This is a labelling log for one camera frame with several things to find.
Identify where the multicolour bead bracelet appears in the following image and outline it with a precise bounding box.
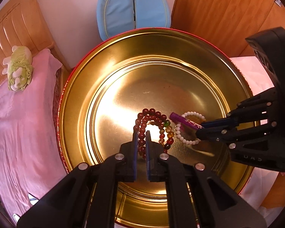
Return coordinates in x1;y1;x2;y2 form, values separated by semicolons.
146;117;175;154

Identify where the white bead bracelet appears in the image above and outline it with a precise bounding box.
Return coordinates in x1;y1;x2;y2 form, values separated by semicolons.
176;111;206;146

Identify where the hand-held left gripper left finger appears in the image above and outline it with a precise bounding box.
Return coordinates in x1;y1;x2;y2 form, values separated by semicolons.
17;130;138;228

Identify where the red bead bracelet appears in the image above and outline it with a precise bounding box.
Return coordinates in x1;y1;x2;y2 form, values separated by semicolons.
134;108;168;158

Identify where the round gold tin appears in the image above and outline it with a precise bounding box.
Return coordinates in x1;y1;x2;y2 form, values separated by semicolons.
58;28;261;228

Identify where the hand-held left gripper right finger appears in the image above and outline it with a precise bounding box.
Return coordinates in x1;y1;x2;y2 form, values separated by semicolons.
146;131;268;228

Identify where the purple tube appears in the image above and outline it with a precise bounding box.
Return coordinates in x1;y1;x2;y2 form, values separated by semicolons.
170;112;205;131

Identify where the cabbage plush toy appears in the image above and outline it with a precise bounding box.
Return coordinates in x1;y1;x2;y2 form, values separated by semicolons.
3;46;35;92

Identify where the wooden cabinet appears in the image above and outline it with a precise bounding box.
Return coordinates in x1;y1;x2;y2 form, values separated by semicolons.
170;0;285;58

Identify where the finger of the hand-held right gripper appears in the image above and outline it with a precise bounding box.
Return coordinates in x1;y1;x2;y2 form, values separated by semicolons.
201;88;280;129
195;121;280;150

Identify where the wooden headboard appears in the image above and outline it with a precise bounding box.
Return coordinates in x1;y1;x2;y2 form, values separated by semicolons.
0;0;63;96

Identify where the pink bed sheet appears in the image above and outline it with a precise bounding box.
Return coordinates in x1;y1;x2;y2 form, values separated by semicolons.
0;48;70;220

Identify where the blue chair cushion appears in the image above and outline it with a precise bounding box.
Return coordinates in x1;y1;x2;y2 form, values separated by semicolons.
132;0;172;29
96;0;135;41

